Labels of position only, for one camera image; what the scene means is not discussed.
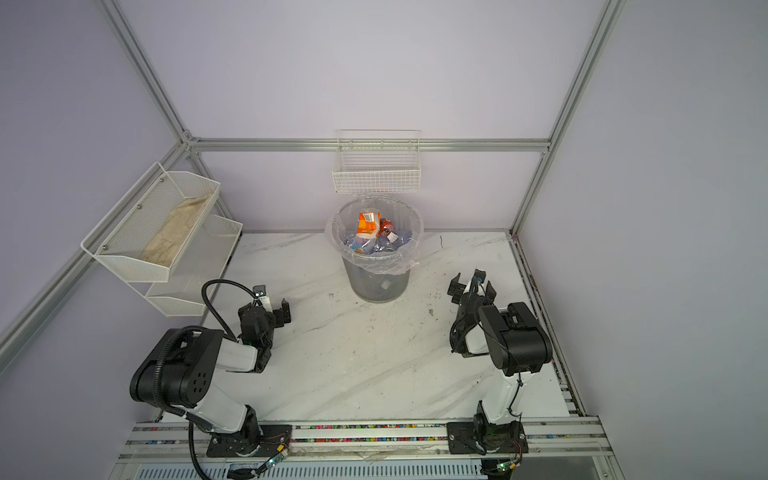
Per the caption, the red cap round bottle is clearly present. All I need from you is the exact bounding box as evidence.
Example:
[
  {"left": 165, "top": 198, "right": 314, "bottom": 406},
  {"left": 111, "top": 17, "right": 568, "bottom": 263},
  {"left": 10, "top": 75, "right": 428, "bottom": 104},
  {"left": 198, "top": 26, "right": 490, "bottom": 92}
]
[{"left": 378, "top": 218, "right": 397, "bottom": 237}]

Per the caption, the crushed bottle blue label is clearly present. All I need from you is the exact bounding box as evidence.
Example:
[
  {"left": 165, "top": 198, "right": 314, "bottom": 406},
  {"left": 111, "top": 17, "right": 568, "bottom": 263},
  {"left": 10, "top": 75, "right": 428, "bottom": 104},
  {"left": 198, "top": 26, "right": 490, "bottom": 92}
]
[{"left": 347, "top": 234, "right": 411, "bottom": 255}]

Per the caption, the orange label juice bottle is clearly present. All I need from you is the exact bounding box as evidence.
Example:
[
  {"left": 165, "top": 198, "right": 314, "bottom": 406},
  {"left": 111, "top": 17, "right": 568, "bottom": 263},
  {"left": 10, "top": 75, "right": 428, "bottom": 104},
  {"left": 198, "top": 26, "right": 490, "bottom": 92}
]
[{"left": 356, "top": 209, "right": 382, "bottom": 240}]

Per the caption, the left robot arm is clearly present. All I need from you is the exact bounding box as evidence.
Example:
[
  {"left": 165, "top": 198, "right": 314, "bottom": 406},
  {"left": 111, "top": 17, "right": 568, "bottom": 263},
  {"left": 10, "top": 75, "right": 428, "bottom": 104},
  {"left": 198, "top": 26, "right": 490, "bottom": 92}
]
[{"left": 129, "top": 298, "right": 292, "bottom": 442}]

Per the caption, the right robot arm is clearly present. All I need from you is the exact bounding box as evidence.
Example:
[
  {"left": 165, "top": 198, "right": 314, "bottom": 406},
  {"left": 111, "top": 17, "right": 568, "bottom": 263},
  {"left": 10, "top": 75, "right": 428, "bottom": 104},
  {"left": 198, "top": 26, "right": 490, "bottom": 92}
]
[{"left": 447, "top": 270, "right": 554, "bottom": 454}]

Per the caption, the grey mesh waste bin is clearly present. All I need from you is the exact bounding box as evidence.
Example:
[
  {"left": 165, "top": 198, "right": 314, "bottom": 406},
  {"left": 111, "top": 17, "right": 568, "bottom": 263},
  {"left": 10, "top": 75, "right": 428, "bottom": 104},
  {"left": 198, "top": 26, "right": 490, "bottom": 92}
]
[{"left": 341, "top": 257, "right": 416, "bottom": 303}]

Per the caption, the clear plastic bin liner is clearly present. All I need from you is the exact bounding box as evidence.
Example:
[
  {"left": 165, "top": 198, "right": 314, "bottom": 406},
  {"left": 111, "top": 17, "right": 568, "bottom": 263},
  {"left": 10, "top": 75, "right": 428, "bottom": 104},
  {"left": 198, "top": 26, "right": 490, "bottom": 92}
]
[{"left": 325, "top": 194, "right": 424, "bottom": 275}]

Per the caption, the white mesh lower shelf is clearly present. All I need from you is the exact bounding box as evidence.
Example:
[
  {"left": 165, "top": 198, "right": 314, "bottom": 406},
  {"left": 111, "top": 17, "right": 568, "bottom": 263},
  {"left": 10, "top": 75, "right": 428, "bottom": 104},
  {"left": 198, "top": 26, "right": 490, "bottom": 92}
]
[{"left": 144, "top": 214, "right": 242, "bottom": 317}]

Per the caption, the beige cloth in shelf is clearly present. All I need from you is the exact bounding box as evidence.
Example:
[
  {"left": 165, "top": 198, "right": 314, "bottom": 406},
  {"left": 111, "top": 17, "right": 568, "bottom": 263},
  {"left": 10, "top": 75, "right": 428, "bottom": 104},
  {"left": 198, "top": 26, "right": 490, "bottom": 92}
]
[{"left": 140, "top": 194, "right": 211, "bottom": 267}]

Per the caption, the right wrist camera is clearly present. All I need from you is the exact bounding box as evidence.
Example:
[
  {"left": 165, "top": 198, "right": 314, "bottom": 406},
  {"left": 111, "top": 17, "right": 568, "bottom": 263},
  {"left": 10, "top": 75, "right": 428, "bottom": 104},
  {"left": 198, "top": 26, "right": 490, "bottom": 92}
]
[{"left": 470, "top": 269, "right": 487, "bottom": 293}]

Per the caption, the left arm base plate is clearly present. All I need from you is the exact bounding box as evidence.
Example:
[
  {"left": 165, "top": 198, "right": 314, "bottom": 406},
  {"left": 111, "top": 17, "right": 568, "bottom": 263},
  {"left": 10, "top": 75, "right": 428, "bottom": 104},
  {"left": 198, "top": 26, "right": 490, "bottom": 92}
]
[{"left": 206, "top": 424, "right": 293, "bottom": 459}]

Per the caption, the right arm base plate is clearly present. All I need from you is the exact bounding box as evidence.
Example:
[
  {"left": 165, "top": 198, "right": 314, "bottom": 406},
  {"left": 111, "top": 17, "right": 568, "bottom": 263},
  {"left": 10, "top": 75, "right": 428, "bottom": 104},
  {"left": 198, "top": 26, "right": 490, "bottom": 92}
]
[{"left": 446, "top": 421, "right": 529, "bottom": 455}]

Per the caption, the white wire wall basket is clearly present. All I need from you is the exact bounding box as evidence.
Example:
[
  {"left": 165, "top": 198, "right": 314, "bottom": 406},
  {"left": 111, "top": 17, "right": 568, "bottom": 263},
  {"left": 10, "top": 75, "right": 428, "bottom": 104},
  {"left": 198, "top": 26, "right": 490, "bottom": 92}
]
[{"left": 332, "top": 129, "right": 422, "bottom": 194}]

